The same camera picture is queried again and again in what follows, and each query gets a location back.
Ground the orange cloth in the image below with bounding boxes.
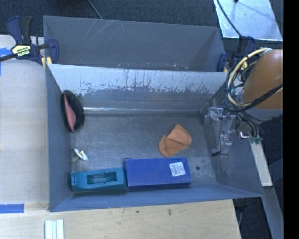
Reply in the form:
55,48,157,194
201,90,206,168
158,123,193,158

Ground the teal plastic box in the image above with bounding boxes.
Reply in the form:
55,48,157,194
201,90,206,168
70,167,128,192

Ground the blue box with white label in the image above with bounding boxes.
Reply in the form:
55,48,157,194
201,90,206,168
124,157,192,190

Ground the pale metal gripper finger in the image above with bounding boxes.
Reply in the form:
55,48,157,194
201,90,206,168
211,130,234,157
203,107,224,125

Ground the grey metal bin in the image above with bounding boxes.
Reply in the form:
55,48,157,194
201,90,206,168
42,15,265,213

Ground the small white plastic piece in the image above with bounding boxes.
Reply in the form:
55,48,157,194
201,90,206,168
71,147,90,164

